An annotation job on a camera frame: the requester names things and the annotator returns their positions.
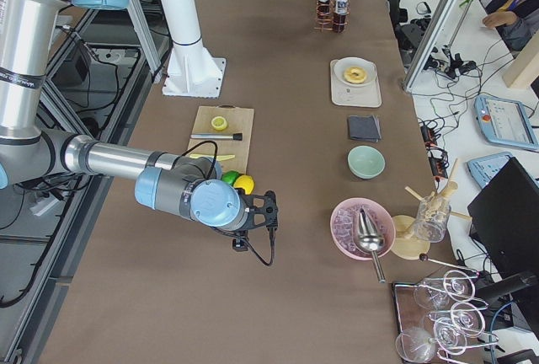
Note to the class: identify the wooden cutting board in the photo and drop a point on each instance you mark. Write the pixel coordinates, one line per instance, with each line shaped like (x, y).
(233, 142)

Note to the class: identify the mint green bowl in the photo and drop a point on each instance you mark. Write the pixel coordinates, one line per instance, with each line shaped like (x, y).
(365, 162)

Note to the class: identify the halved lemon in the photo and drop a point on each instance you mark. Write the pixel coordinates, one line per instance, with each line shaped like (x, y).
(219, 123)

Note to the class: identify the white plate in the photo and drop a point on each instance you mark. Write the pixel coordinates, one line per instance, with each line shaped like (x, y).
(343, 63)

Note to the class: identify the green lime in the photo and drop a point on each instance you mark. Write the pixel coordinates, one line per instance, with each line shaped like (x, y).
(230, 177)

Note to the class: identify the aluminium frame post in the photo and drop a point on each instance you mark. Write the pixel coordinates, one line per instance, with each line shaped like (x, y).
(427, 43)

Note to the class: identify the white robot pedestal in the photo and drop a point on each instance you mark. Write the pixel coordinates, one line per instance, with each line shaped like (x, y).
(192, 70)

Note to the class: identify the blue teach pendant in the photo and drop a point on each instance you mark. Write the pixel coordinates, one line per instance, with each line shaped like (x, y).
(504, 122)
(483, 169)

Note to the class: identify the steel ice scoop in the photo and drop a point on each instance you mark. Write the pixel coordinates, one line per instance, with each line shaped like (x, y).
(370, 241)

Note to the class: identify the black laptop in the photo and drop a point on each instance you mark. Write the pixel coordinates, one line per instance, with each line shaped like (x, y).
(505, 218)

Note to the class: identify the steel muddler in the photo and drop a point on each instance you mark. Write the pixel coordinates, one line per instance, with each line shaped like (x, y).
(218, 136)

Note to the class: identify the glass jar with wooden utensils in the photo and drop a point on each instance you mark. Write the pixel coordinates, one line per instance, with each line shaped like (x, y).
(434, 211)

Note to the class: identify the yellow lemon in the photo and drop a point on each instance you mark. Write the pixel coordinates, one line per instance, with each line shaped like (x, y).
(245, 183)

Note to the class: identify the pink bowl with ice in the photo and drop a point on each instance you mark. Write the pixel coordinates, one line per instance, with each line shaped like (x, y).
(342, 223)

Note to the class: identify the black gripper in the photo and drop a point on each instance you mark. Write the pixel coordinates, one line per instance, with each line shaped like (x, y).
(238, 241)

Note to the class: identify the glazed donut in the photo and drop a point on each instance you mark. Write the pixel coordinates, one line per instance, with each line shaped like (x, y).
(355, 75)

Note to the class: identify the round wooden coaster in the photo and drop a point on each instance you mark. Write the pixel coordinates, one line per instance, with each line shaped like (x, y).
(406, 245)

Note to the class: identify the cream serving tray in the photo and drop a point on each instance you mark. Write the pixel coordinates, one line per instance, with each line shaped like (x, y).
(344, 93)

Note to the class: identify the grey folded cloth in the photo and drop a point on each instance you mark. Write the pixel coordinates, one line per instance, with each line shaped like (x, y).
(364, 128)

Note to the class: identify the wine glass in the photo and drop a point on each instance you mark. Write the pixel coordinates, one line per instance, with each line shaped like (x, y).
(449, 337)
(464, 316)
(416, 345)
(442, 291)

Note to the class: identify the oolong tea bottle in rack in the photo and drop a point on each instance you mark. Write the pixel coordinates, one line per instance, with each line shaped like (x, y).
(323, 10)

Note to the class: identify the yellow plastic knife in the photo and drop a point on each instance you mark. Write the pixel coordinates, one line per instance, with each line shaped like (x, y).
(210, 156)

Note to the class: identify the copper wire bottle rack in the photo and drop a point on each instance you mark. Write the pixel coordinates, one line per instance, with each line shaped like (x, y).
(332, 15)

